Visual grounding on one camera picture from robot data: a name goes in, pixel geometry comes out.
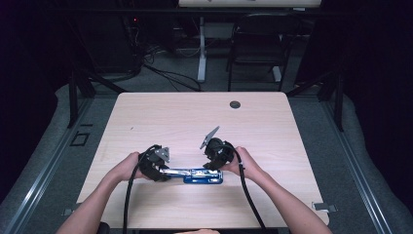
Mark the person's knee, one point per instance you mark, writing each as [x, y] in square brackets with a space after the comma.
[198, 231]

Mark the dark round table grommet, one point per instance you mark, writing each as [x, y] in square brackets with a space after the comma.
[235, 104]

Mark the white desk leg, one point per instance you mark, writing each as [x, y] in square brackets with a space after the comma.
[202, 52]

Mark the black folding chair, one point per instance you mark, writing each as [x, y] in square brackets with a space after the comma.
[259, 42]

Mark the person's right hand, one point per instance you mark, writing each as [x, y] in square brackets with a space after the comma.
[243, 164]

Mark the black metal stand frame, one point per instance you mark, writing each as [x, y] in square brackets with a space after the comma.
[73, 97]
[339, 100]

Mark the grey metal floor rail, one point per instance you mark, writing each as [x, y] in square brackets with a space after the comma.
[357, 175]
[42, 175]

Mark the grey metal table bracket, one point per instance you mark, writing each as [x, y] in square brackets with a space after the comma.
[67, 212]
[323, 206]

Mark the blue stapler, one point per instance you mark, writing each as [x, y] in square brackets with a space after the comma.
[198, 175]

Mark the white desk foot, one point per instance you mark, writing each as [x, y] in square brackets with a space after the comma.
[277, 74]

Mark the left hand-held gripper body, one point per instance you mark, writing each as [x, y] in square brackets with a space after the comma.
[152, 161]

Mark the dark equipment with red light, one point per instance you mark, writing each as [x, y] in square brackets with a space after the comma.
[131, 39]

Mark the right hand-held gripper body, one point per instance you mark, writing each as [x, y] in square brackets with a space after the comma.
[220, 152]

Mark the person's left hand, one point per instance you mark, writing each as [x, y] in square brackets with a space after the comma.
[128, 167]

